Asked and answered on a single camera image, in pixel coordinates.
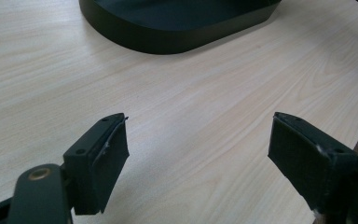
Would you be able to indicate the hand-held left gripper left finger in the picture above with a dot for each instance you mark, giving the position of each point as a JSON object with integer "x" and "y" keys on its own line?
{"x": 98, "y": 168}

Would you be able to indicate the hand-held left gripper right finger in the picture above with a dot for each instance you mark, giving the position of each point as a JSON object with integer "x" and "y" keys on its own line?
{"x": 307, "y": 168}

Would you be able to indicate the black oval tray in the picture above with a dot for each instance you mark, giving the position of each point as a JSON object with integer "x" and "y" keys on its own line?
{"x": 174, "y": 28}

